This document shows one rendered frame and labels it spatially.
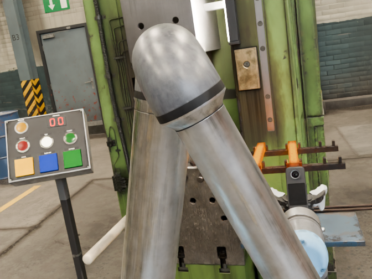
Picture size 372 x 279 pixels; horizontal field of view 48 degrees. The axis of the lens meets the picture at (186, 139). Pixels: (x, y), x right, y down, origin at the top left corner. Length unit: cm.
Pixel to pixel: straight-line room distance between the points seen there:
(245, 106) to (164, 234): 110
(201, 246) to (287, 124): 64
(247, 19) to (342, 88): 603
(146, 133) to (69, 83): 781
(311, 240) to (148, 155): 35
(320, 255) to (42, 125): 137
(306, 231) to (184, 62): 44
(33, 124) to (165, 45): 135
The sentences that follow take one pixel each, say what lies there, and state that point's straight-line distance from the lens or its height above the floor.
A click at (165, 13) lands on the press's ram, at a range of 172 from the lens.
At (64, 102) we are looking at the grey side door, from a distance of 864.
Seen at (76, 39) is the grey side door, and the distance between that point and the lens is 840.
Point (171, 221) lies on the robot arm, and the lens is 80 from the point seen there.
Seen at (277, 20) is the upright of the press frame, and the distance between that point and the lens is 178.
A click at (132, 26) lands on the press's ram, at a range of 178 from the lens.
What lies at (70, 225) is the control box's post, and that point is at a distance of 204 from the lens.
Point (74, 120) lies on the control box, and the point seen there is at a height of 116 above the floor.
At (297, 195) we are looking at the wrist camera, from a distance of 102.
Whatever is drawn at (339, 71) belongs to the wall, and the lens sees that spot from 769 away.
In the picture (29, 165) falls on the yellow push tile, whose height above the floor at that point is 101.
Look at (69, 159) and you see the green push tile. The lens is 182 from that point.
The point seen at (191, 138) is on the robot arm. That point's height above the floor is 126.
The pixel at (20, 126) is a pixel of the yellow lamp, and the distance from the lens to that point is 193.
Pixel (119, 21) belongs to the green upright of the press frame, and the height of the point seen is 155.
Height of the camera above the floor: 139
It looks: 12 degrees down
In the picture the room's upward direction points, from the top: 8 degrees counter-clockwise
